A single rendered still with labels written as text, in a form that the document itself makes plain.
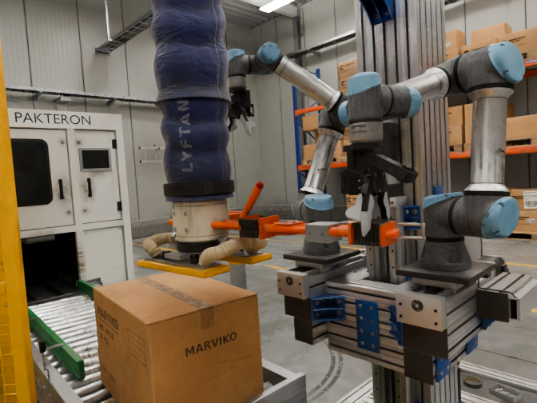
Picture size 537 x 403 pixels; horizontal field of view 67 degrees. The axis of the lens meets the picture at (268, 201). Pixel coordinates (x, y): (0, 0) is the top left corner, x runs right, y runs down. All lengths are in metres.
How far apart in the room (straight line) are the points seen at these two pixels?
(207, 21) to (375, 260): 1.00
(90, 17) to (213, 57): 10.12
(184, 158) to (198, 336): 0.56
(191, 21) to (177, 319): 0.88
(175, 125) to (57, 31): 9.75
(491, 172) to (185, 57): 0.91
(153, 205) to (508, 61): 10.34
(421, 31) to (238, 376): 1.36
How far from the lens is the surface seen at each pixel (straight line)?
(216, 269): 1.16
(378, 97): 0.95
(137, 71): 11.43
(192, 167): 1.22
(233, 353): 1.45
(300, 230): 1.02
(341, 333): 1.60
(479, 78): 1.29
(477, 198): 1.24
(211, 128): 1.24
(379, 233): 0.90
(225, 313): 1.39
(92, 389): 1.95
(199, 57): 1.26
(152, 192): 11.11
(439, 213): 1.31
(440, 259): 1.32
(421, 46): 1.63
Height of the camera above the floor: 1.35
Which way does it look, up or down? 3 degrees down
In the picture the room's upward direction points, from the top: 4 degrees counter-clockwise
